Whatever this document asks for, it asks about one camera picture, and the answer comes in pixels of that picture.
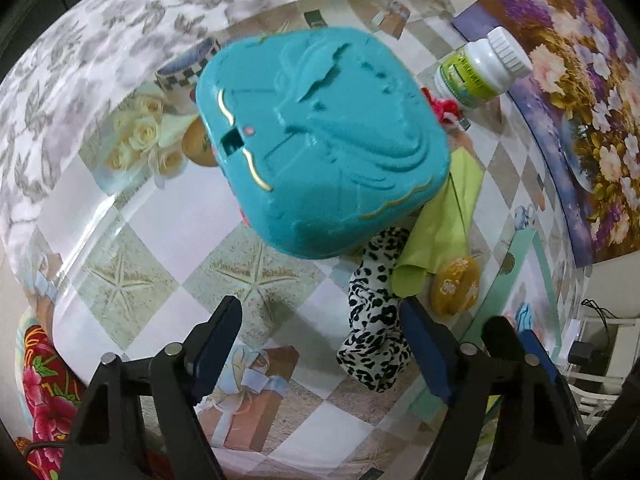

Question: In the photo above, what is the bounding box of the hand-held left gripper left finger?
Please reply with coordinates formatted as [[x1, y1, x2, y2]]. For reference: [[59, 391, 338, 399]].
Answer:
[[62, 295, 244, 480]]

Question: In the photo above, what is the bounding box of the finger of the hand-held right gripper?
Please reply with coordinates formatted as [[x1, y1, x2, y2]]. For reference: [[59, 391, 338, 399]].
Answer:
[[481, 315, 563, 386]]

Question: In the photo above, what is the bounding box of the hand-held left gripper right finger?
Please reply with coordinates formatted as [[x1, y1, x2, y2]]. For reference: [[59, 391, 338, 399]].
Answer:
[[399, 296, 586, 480]]

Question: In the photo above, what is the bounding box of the leopard print cloth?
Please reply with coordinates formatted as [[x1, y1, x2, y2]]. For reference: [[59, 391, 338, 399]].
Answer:
[[336, 227, 416, 393]]

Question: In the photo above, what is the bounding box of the white chair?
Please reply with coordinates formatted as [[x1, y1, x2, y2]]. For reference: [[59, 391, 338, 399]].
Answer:
[[570, 317, 640, 426]]

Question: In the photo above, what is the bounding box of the yellow plush pouch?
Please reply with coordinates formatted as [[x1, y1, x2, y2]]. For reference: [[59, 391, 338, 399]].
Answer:
[[431, 255, 482, 317]]

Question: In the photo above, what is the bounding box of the white power strip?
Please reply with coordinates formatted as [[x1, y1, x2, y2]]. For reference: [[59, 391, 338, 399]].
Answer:
[[562, 317, 586, 361]]

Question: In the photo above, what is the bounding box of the green cloth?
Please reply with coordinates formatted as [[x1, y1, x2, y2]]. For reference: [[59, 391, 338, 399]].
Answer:
[[392, 152, 486, 297]]

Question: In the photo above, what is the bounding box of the red floral cloth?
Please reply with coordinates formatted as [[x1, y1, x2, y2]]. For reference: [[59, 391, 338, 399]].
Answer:
[[15, 310, 166, 480]]

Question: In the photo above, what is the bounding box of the teal plastic box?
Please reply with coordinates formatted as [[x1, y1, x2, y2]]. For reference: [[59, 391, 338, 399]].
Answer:
[[195, 27, 451, 260]]

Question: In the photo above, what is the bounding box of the red small toy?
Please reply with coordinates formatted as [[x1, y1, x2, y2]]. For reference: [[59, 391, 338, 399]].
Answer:
[[421, 86, 471, 131]]

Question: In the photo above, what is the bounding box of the flower painting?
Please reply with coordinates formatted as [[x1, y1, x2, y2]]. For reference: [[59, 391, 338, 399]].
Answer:
[[450, 0, 640, 268]]

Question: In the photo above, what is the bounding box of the white pill bottle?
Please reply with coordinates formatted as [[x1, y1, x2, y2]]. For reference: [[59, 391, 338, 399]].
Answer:
[[434, 26, 533, 110]]

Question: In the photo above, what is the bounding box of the grey floral bedsheet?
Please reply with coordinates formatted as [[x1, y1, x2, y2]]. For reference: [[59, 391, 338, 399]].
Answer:
[[0, 0, 431, 311]]

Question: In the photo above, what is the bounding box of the black cable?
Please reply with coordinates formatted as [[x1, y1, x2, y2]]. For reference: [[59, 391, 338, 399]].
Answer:
[[580, 299, 621, 321]]

